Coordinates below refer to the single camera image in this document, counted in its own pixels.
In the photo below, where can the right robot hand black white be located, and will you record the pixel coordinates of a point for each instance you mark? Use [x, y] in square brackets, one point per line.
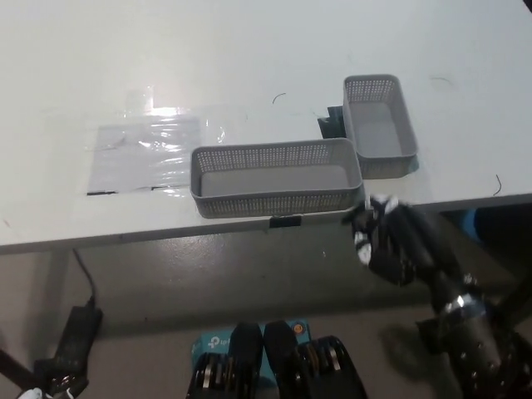
[415, 241]

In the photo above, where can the left robot hand white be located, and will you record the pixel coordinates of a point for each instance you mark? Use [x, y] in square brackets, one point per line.
[30, 394]

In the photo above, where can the small grey perforated basket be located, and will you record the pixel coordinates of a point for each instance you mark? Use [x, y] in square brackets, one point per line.
[376, 137]

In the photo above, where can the black stand leg bar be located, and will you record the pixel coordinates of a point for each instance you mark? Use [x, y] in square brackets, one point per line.
[16, 370]
[515, 307]

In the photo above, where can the blue object under table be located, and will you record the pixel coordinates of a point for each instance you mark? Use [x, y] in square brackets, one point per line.
[474, 224]

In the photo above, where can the black power adapter brick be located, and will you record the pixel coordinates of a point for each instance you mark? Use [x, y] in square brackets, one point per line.
[79, 336]

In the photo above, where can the black table edge clip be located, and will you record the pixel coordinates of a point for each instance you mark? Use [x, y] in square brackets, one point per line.
[285, 221]

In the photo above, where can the large grey perforated basket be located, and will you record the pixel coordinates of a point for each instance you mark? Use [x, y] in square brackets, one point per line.
[274, 205]

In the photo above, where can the teal tp-link carton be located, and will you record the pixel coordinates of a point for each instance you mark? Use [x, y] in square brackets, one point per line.
[216, 341]

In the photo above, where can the clear plastic film sheet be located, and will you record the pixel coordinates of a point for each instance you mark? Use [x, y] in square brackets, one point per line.
[141, 158]

